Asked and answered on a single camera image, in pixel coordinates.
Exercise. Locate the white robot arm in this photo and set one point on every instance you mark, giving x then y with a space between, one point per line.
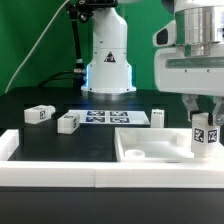
200 26

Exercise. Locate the white tag sheet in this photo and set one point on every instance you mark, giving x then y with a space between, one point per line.
110 117

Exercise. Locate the white square tabletop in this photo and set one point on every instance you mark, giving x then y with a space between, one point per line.
158 145

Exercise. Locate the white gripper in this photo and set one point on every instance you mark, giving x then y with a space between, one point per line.
203 75

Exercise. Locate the white U-shaped fixture wall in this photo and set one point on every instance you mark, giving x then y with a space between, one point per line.
104 175

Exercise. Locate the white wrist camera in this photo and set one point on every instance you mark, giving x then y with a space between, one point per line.
166 36

